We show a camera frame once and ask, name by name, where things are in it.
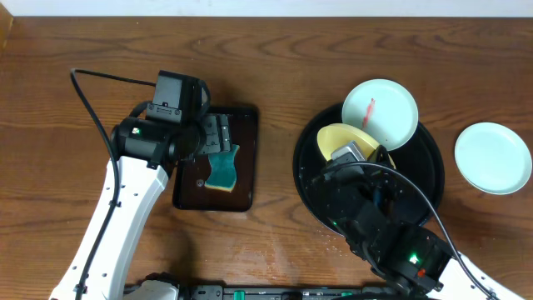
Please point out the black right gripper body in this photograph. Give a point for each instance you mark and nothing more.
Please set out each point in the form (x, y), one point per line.
(379, 201)

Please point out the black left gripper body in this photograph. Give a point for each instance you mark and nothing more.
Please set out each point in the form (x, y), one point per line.
(217, 136)

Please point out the green and yellow sponge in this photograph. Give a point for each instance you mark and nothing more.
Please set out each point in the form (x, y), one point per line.
(223, 174)

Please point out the yellow plate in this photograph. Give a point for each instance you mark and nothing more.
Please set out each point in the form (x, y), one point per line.
(331, 137)

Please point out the light green plate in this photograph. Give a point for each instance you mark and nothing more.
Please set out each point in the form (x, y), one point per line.
(493, 158)

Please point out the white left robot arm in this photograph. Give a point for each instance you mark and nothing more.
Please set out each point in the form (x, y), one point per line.
(147, 151)

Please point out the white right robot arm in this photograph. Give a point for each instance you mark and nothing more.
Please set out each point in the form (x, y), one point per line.
(419, 264)

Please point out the black rectangular water tray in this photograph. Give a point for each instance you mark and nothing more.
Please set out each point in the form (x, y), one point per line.
(190, 192)

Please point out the round black tray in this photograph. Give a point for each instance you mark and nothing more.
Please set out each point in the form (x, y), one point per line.
(419, 160)

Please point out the green plate with red smear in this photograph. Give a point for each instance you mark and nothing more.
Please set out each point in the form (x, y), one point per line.
(383, 109)

